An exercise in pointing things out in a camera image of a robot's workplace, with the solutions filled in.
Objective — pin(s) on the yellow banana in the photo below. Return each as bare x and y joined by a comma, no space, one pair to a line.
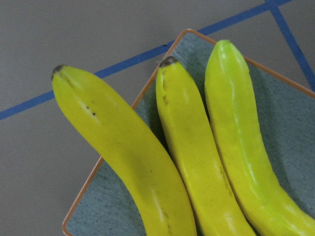
234,122
131,149
193,149

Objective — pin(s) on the grey square plate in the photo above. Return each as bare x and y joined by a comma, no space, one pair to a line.
286,113

